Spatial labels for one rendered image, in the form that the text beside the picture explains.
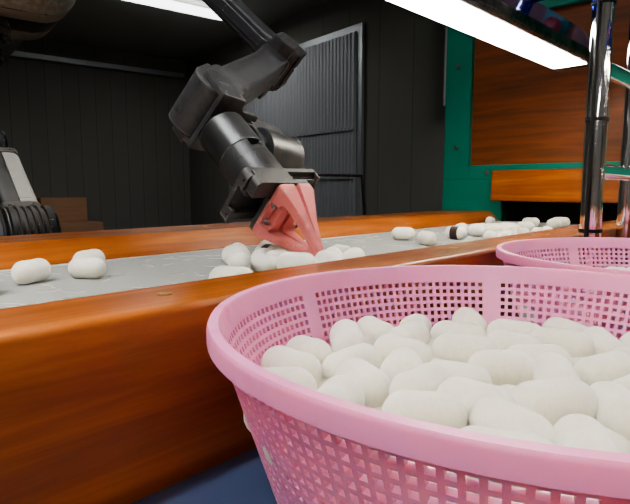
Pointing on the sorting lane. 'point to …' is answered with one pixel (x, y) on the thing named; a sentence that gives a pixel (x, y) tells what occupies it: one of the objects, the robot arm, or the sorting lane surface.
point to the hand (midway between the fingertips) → (314, 252)
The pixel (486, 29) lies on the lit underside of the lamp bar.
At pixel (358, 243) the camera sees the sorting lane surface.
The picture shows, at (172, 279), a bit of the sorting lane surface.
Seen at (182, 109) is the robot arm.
